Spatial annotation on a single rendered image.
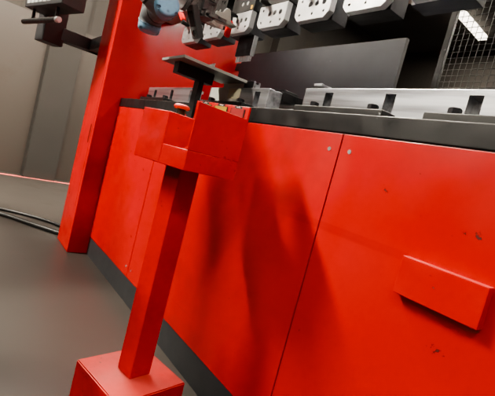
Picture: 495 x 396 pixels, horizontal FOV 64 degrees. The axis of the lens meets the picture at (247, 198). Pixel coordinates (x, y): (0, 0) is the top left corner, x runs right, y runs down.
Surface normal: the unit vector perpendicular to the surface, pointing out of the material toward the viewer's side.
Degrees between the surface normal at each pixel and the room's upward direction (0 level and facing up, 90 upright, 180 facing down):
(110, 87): 90
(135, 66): 90
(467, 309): 90
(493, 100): 90
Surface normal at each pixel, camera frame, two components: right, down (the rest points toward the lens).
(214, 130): 0.72, 0.25
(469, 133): -0.78, -0.14
